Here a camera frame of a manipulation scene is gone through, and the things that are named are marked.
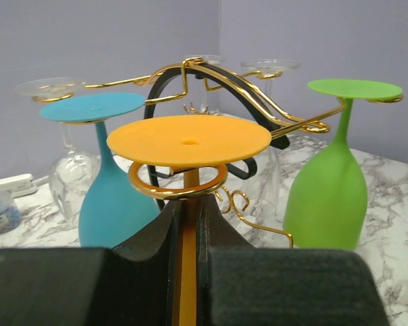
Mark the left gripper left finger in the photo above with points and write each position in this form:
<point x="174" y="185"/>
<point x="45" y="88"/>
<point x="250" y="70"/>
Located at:
<point x="130" y="284"/>

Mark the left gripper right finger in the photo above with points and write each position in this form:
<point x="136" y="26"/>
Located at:
<point x="239" y="284"/>

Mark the blue plastic goblet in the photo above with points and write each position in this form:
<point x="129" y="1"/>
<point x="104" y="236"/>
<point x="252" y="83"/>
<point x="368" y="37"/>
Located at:
<point x="112" y="210"/>

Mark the green plastic goblet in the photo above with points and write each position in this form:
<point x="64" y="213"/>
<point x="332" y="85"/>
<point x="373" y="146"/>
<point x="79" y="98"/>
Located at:
<point x="328" y="199"/>

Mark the orange plastic goblet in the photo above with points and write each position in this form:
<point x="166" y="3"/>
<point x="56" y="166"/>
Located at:
<point x="199" y="147"/>

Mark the small blue cup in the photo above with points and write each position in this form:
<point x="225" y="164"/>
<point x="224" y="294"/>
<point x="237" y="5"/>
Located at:
<point x="10" y="217"/>

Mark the white eraser block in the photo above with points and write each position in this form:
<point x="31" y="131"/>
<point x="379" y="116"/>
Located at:
<point x="21" y="185"/>

